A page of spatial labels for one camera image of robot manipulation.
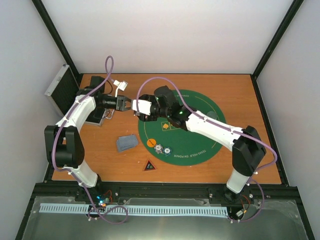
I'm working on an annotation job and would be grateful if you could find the blue playing card deck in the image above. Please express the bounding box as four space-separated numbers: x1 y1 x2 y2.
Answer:
116 134 139 153

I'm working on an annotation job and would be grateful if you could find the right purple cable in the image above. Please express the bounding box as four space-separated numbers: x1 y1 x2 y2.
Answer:
136 76 279 224

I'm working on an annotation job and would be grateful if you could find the blue green poker chip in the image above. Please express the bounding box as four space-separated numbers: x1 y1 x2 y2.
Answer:
163 147 172 156

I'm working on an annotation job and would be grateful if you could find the right black frame post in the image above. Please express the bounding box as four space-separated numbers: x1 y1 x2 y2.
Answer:
251 0 304 81

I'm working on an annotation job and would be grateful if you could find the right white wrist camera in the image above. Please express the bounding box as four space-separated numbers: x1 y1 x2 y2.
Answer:
131 99 152 116

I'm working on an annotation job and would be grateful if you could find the red black triangular all-in marker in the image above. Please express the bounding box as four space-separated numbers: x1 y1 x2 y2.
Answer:
143 160 157 172

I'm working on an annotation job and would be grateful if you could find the black frame post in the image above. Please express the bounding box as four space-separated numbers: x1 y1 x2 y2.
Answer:
32 0 80 78
251 0 304 81

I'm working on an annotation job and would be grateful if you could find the aluminium poker chip case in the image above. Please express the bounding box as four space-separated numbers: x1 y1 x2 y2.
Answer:
44 64 117 126

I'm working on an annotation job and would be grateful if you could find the orange small blind button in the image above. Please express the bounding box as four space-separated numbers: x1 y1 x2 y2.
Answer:
146 138 157 148

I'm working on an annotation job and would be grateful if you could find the round green poker mat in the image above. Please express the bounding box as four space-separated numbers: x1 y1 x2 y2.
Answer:
138 89 228 167

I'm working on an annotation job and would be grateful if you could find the white purple poker chip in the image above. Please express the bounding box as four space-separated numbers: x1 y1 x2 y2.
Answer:
154 144 164 154

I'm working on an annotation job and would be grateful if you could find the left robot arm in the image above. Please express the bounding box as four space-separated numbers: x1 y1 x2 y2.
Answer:
44 79 132 202

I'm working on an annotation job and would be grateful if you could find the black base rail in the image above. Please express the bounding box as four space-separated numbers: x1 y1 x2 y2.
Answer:
30 180 302 206

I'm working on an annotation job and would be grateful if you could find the light blue cable duct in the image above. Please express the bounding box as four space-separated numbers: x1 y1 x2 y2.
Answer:
38 203 228 218

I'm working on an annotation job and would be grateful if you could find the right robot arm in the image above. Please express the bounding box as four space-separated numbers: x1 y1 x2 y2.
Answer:
131 85 266 199

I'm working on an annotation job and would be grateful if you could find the left black frame post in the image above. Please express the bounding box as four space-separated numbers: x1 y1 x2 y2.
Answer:
32 0 80 78

